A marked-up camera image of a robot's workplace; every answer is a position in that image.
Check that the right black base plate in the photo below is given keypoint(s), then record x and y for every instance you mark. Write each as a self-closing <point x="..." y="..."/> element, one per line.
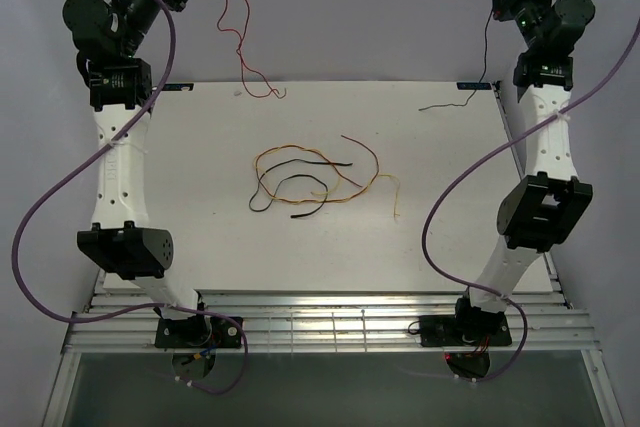
<point x="447" y="330"/>

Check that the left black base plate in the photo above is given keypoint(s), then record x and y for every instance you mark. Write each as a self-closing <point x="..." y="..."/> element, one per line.
<point x="196" y="332"/>

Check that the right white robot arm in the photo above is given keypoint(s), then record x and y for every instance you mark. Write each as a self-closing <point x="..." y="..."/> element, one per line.
<point x="542" y="210"/>

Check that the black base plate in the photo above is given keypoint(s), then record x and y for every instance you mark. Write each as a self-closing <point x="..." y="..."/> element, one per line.
<point x="196" y="332"/>
<point x="447" y="330"/>

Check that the aluminium rail frame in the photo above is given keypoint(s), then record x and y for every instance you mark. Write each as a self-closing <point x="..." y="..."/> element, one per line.
<point x="302" y="217"/>

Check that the blue logo sticker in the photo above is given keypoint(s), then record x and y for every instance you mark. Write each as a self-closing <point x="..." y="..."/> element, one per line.
<point x="473" y="86"/>
<point x="178" y="87"/>

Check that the left blue logo sticker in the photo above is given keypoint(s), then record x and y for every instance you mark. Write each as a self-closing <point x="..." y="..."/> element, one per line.
<point x="178" y="87"/>

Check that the right blue logo sticker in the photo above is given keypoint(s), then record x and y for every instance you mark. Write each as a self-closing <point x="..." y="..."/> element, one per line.
<point x="473" y="86"/>

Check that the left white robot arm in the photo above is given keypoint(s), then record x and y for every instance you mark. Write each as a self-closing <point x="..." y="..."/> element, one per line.
<point x="121" y="240"/>

